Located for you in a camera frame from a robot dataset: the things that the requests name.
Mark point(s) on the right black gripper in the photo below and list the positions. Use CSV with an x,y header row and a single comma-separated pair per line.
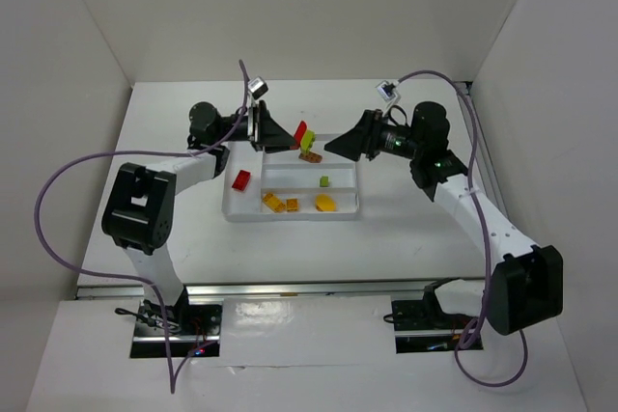
x,y
373,135

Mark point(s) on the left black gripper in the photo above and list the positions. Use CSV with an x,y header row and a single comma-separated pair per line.
x,y
260,125

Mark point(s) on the red and green lego stack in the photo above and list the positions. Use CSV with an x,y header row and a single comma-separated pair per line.
x,y
300,131

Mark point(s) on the green lego brick from stack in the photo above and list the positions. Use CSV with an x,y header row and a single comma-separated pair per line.
x,y
307,141

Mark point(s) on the tan lego brick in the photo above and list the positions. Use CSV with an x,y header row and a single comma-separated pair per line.
x,y
310,157

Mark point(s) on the red lego brick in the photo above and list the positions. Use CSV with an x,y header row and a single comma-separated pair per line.
x,y
241,181

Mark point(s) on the yellow rounded printed lego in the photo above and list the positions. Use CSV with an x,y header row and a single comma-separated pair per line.
x,y
325,203

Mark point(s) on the yellow lego piece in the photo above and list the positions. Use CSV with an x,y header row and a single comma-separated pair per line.
x,y
274,203

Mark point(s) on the small orange lego brick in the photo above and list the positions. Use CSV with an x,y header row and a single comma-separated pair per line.
x,y
292,205

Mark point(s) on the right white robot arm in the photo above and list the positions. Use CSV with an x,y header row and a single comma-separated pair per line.
x,y
525,284

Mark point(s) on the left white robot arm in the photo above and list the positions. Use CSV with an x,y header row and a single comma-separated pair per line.
x,y
140,209

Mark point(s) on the white divided tray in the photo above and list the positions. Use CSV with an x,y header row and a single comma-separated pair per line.
x,y
286,176

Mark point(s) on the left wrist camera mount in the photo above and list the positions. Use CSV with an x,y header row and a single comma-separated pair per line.
x,y
257,88

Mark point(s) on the aluminium rail right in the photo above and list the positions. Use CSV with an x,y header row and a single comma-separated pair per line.
x,y
483,169

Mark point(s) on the aluminium rail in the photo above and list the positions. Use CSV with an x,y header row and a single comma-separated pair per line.
x,y
213,291
483,169

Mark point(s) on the aluminium rail front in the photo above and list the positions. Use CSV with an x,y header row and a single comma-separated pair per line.
x,y
213,291

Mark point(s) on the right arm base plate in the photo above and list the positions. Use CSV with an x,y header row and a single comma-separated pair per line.
x,y
418,331

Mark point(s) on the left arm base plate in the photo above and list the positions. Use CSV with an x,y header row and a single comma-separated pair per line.
x,y
199,334

